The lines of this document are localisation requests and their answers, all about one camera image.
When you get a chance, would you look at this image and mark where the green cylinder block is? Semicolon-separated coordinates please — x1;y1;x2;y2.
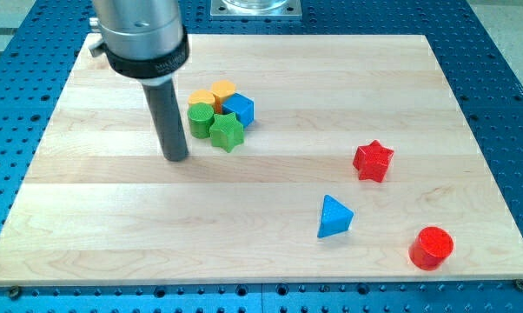
187;103;215;139

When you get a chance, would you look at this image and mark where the blue cube block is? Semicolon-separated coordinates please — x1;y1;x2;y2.
222;93;255;128

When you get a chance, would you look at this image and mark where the blue triangle block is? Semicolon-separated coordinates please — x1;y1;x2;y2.
317;195;354;238

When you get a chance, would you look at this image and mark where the green star block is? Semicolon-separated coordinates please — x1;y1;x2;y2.
209;113;244;153

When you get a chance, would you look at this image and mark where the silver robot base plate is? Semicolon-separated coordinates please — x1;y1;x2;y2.
210;0;302;19

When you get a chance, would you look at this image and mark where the yellow hexagon block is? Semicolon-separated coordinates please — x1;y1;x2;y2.
210;80;236;114

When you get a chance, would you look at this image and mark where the wooden board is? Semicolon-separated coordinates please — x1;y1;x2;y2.
0;34;523;287

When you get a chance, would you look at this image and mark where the yellow cylinder block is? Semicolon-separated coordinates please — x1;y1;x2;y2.
188;90;216;108

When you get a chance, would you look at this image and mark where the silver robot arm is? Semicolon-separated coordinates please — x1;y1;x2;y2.
89;0;189;86

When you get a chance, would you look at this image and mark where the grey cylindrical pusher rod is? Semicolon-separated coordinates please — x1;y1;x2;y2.
142;79;189;162

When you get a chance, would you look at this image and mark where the blue perforated table plate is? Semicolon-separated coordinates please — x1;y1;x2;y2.
0;1;523;312

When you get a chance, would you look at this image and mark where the red star block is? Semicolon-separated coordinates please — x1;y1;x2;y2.
353;140;394;183

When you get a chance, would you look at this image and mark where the red cylinder block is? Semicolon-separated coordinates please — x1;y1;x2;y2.
408;226;454;270

